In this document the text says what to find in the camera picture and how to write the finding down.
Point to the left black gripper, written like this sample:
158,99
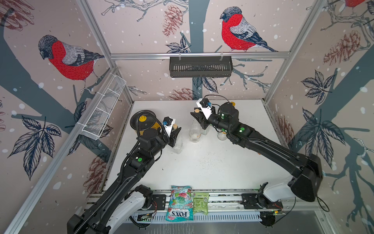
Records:
173,137

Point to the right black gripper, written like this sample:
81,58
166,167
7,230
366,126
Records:
202,120

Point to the square glass bottle with cork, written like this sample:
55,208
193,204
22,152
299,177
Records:
179,145

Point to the round glass bottle cork stopper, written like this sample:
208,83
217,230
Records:
195,131

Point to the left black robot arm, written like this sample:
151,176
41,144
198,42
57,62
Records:
124,197

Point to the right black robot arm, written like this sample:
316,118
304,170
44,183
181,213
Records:
305,171

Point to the square glass bottle cork stopper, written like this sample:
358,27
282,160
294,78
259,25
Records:
205,131

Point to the tall glass bottle gold cap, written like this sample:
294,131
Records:
223,133

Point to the yellow pot with glass lid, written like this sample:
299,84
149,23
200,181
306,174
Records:
144,120

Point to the green snack packet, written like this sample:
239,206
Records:
200,202

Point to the Fox's candy bag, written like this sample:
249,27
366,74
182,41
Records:
180,207

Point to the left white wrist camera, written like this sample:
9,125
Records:
168,125

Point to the black hanging wire shelf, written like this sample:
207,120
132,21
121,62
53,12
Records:
200,67

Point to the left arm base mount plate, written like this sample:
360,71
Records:
152,201

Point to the white wire mesh basket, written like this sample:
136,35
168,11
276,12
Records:
96,123

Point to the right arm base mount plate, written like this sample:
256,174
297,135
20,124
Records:
259,201

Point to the aluminium front rail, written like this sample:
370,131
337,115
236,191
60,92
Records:
222,200

